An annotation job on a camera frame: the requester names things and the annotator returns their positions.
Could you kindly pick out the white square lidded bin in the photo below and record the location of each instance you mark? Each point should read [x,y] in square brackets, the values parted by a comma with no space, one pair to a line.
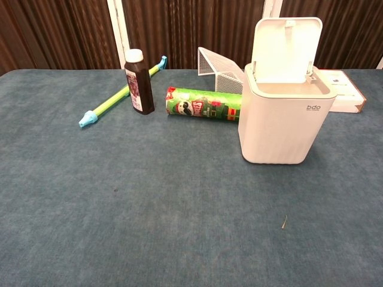
[278,128]

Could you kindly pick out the green patterned tube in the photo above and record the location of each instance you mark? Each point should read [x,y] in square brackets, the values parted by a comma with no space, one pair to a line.
[203,104]

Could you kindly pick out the dark brown bottle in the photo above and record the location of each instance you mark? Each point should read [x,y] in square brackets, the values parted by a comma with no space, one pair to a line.
[140,89]

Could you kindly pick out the blue felt table mat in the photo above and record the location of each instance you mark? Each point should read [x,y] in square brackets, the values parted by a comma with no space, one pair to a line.
[149,194]

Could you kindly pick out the green and blue water squirter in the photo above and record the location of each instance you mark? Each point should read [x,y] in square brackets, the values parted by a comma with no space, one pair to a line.
[104,104]

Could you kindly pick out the brown ribbed partition panel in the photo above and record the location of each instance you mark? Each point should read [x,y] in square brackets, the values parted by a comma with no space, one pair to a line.
[54,33]
[350,33]
[194,27]

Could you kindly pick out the tiny dry straw bit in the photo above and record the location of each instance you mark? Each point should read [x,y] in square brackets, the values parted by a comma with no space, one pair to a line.
[284,222]

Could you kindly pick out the white flat cardboard box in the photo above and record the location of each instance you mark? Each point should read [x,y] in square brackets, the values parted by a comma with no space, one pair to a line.
[347,98]

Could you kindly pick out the white partition post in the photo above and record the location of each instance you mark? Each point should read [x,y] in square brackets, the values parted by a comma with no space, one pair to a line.
[381,63]
[118,33]
[273,9]

